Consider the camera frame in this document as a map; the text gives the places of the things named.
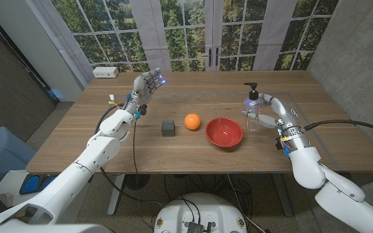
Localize black floor fan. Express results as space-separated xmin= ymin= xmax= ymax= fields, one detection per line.
xmin=124 ymin=174 xmax=151 ymax=191

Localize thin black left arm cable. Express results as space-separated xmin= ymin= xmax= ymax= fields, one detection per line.
xmin=130 ymin=118 xmax=141 ymax=205

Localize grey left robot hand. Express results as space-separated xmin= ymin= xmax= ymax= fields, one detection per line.
xmin=130 ymin=67 xmax=167 ymax=107

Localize white power strip box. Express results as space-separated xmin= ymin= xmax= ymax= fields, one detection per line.
xmin=92 ymin=66 xmax=120 ymax=79

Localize white table leg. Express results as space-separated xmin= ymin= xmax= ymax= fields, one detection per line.
xmin=107 ymin=174 xmax=126 ymax=216

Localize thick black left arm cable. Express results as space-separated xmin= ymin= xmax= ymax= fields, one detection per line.
xmin=94 ymin=104 xmax=126 ymax=135

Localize grey table leg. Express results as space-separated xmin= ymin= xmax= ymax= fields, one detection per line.
xmin=272 ymin=173 xmax=293 ymax=217

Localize orange fruit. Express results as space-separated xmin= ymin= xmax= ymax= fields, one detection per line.
xmin=184 ymin=113 xmax=202 ymax=131

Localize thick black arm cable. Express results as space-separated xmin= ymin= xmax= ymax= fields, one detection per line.
xmin=94 ymin=104 xmax=126 ymax=135
xmin=302 ymin=118 xmax=373 ymax=139

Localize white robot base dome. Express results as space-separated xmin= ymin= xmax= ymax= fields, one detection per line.
xmin=153 ymin=192 xmax=247 ymax=233

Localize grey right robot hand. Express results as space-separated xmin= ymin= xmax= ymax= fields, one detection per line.
xmin=240 ymin=93 xmax=302 ymax=130

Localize white floor cable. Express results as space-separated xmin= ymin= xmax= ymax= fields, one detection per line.
xmin=227 ymin=173 xmax=267 ymax=233

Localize blue foot pedal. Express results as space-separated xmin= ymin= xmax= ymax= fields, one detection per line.
xmin=19 ymin=183 xmax=41 ymax=195
xmin=40 ymin=176 xmax=54 ymax=191

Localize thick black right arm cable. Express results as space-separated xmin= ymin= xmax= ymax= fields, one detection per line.
xmin=302 ymin=118 xmax=373 ymax=139

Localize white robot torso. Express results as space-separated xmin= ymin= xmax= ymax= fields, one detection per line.
xmin=0 ymin=223 xmax=113 ymax=233

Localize white pedal platform box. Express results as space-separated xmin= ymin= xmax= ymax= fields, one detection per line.
xmin=0 ymin=170 xmax=61 ymax=210

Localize dark grey block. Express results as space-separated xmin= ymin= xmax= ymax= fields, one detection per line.
xmin=161 ymin=120 xmax=176 ymax=137

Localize printed window backdrop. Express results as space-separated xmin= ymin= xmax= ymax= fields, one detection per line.
xmin=49 ymin=0 xmax=339 ymax=72

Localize blue grey bin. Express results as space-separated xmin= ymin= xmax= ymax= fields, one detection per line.
xmin=0 ymin=126 xmax=37 ymax=192

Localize red bowl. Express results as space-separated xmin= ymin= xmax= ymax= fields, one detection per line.
xmin=205 ymin=116 xmax=244 ymax=148

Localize clear dispenser bottle black pump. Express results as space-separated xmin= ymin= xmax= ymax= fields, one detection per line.
xmin=243 ymin=82 xmax=266 ymax=133

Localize wooden panel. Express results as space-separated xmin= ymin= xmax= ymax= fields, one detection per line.
xmin=76 ymin=92 xmax=339 ymax=171

